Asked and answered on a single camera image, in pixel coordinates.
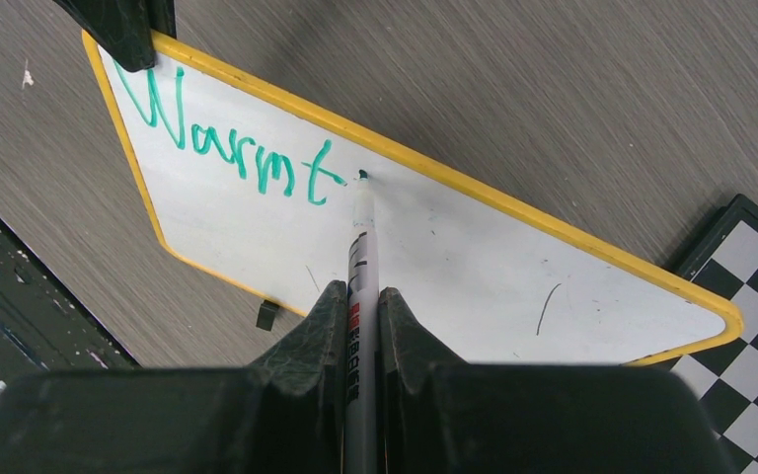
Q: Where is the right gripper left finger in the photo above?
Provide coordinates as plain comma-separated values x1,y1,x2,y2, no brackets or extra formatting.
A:
0,280,346,473

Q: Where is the black white checkerboard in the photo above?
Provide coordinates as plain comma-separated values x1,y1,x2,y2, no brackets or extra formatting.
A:
666,195,758,473

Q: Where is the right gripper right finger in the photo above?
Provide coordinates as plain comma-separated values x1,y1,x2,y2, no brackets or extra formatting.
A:
378,287,732,473

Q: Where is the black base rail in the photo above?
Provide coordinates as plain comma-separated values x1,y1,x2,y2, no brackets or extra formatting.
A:
0,217,138,383

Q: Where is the yellow framed whiteboard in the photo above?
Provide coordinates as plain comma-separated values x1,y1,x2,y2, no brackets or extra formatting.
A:
83,34,743,364

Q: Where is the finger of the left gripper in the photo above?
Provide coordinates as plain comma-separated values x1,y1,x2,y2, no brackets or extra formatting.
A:
54,0,177,72

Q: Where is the green whiteboard marker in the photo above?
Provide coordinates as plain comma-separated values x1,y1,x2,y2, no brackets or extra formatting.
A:
342,170,379,473

